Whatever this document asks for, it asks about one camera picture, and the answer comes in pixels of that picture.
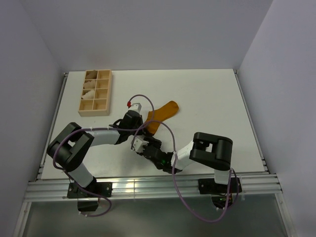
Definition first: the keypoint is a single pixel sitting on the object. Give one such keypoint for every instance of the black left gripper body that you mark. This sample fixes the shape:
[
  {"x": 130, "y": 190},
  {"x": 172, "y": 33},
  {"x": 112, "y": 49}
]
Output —
[{"x": 139, "y": 124}]

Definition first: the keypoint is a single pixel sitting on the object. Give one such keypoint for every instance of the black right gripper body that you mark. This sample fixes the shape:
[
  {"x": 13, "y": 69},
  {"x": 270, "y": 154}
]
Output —
[{"x": 156, "y": 143}]

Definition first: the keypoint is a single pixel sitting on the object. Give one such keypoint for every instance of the mustard yellow striped sock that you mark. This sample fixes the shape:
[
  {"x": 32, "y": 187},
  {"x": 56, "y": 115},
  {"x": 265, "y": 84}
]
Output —
[{"x": 167, "y": 111}]

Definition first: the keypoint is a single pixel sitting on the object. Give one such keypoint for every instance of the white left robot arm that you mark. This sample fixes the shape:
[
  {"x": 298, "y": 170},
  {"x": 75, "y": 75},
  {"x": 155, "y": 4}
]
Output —
[{"x": 69, "y": 148}]

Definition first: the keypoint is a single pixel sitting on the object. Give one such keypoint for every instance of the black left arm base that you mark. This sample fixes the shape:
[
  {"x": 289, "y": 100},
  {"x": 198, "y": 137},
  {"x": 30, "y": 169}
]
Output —
[{"x": 89, "y": 197}]

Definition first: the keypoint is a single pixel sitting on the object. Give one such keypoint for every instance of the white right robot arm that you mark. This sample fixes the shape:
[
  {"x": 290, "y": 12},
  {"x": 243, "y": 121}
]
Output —
[{"x": 207, "y": 149}]

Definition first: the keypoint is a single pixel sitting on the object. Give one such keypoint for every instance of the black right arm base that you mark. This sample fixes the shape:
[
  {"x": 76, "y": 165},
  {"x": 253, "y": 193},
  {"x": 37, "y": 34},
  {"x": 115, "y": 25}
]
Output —
[{"x": 218, "y": 192}]

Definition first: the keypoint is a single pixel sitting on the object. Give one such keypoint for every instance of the wooden compartment organizer box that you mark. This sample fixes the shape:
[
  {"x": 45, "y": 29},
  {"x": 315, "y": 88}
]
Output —
[{"x": 100, "y": 104}]

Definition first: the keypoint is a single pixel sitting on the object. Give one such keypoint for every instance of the cream rolled sock lower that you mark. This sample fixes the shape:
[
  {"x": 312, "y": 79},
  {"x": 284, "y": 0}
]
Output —
[{"x": 88, "y": 95}]

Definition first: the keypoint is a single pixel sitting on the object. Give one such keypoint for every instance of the cream rolled sock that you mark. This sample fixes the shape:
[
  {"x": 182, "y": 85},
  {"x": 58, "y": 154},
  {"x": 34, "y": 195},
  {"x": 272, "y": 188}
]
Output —
[
  {"x": 91, "y": 74},
  {"x": 89, "y": 84},
  {"x": 88, "y": 95}
]

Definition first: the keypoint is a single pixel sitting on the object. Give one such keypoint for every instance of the cream rolled sock middle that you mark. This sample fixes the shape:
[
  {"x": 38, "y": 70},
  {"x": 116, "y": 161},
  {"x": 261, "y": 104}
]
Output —
[{"x": 89, "y": 84}]

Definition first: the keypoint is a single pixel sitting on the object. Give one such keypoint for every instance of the cream rolled sock top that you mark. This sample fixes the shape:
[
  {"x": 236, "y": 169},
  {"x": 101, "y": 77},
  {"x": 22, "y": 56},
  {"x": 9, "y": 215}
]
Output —
[{"x": 91, "y": 74}]

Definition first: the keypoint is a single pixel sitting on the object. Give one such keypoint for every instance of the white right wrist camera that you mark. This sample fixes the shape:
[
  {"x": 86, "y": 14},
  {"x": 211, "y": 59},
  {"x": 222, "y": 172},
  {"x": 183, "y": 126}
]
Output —
[{"x": 139, "y": 144}]

